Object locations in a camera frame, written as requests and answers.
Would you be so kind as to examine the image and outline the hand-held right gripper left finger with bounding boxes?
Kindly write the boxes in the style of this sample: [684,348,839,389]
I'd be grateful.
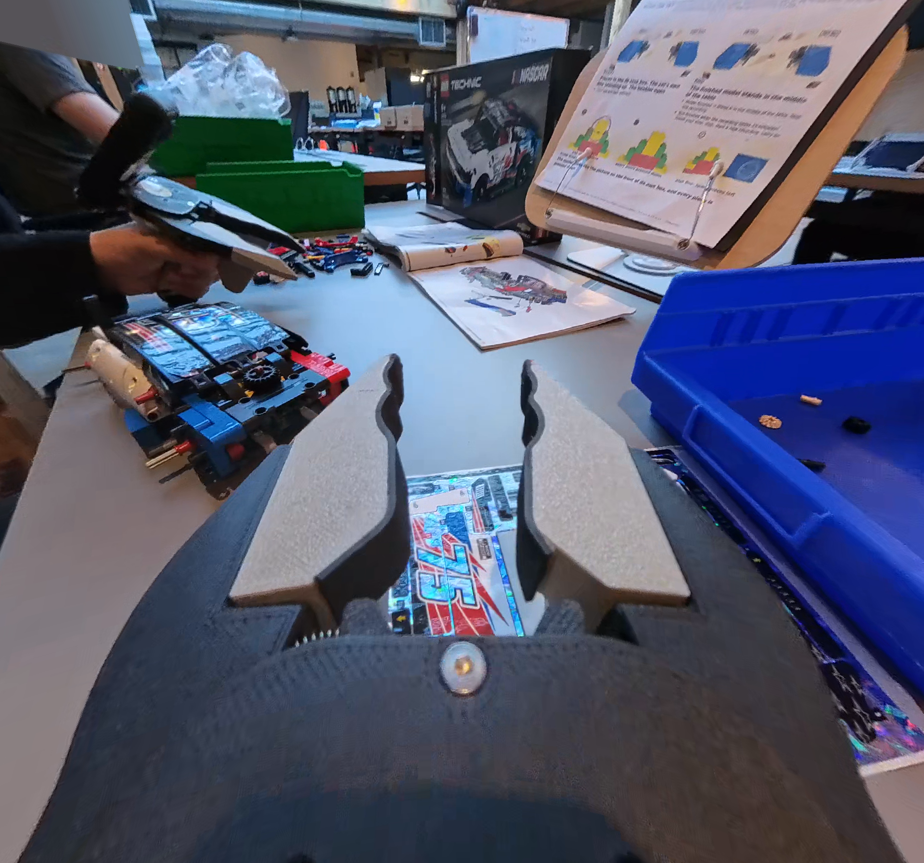
[229,354,411,624]

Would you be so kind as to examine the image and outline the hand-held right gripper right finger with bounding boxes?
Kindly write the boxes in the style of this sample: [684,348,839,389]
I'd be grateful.
[516,360,693,618]

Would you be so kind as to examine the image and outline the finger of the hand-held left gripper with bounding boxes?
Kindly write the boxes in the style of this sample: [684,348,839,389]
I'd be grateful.
[190,202,306,259]
[218,245,299,295]

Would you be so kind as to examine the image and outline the toy brick car model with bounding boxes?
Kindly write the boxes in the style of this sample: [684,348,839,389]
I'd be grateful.
[85,302,352,499]

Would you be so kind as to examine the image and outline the person's left hand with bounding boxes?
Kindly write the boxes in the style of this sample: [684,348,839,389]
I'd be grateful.
[89,222,222,298]

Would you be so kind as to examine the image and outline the pile of loose toy bricks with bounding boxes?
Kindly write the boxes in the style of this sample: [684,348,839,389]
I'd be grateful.
[253,233,391,286]

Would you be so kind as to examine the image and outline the clear plastic bags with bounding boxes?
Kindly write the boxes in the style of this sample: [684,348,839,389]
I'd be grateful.
[148,43,291,120]

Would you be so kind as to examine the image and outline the brown-edged white table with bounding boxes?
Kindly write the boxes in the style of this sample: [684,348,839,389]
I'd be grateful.
[292,148,428,201]

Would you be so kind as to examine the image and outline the shiny sticker sheet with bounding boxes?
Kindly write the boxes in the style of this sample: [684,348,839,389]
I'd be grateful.
[390,444,924,766]

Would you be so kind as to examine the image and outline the car drawing instruction booklet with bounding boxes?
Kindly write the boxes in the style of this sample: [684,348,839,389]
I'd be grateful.
[408,257,636,351]

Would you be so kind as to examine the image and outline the blue plastic bin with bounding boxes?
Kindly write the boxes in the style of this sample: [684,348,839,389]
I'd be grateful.
[631,258,924,694]

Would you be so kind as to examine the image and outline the dark toy set box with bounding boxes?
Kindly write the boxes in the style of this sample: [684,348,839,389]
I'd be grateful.
[423,49,593,229]

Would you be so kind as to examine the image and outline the scattered tiny brick pieces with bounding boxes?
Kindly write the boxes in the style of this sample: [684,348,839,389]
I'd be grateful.
[758,394,872,474]

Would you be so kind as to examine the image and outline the whiteboard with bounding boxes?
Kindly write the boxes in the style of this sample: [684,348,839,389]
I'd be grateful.
[468,6,571,64]

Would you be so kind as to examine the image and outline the long white table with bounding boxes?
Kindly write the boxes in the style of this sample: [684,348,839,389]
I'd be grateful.
[823,134,924,203]

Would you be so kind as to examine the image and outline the white sheet with coloured pictures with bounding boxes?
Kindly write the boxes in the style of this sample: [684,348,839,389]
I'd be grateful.
[538,0,924,250]

